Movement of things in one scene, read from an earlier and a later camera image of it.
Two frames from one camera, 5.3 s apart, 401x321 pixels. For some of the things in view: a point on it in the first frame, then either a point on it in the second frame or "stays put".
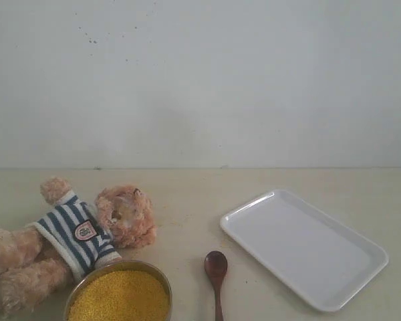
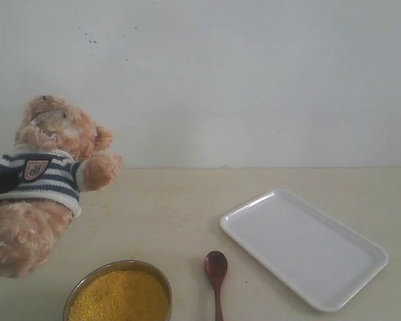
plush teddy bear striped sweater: [27, 265] to [60, 155]
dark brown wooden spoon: [216, 265] stays put
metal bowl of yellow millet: [120, 290] stays put
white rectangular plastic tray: [306, 249] stays put
